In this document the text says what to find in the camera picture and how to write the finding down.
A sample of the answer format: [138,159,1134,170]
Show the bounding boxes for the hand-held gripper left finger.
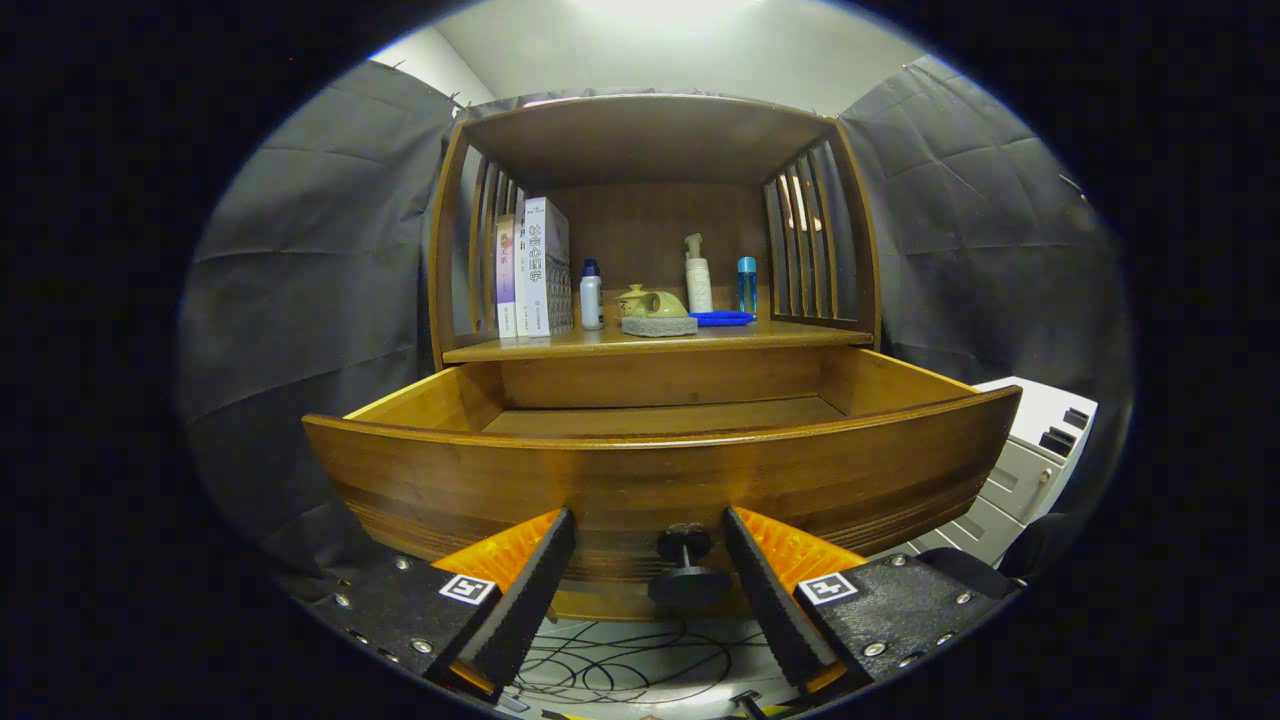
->
[310,507,577,701]

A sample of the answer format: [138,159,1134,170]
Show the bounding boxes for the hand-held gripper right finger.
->
[722,505,1021,696]

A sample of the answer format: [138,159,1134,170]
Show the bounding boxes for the wooden drawer with black knob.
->
[302,345,1023,623]

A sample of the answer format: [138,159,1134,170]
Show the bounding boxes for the wooden countertop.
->
[442,315,876,364]

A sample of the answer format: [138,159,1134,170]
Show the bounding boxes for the white filing cabinet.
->
[905,376,1099,569]

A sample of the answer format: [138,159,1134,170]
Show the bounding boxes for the white bottle with blue cap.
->
[579,259,605,331]

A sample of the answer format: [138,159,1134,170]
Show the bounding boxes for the white pump bottle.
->
[684,233,714,314]

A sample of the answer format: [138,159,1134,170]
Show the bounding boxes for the purple book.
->
[495,213,518,339]

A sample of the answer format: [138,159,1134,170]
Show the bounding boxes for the thick white book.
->
[524,196,574,338]

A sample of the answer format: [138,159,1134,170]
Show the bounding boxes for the black backdrop cloth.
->
[178,55,1131,601]

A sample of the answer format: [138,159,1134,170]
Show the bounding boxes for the black floor cables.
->
[510,618,801,720]

